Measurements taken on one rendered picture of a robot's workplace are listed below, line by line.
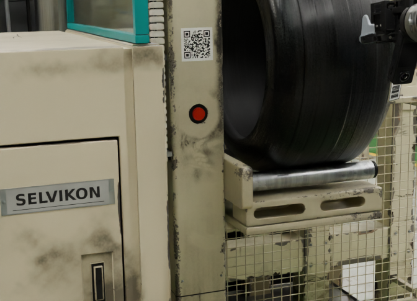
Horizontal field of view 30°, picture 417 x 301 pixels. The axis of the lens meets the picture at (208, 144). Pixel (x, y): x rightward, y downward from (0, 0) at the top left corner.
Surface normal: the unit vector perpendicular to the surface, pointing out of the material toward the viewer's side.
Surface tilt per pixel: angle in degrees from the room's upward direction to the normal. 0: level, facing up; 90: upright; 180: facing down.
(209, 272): 90
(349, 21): 72
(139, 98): 90
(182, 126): 90
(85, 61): 90
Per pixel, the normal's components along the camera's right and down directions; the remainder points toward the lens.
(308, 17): 0.04, -0.16
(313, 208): 0.33, 0.18
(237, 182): -0.94, 0.08
